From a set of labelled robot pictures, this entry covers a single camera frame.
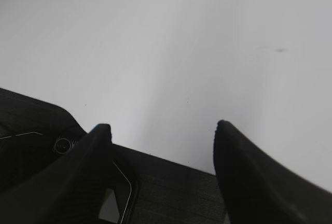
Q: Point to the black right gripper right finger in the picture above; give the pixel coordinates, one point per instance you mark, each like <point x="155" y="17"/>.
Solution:
<point x="258" y="189"/>

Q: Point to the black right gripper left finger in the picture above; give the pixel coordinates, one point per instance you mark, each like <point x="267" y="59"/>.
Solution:
<point x="70" y="190"/>

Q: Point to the black canvas tote bag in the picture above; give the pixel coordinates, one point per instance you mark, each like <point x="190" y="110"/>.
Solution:
<point x="140" y="188"/>

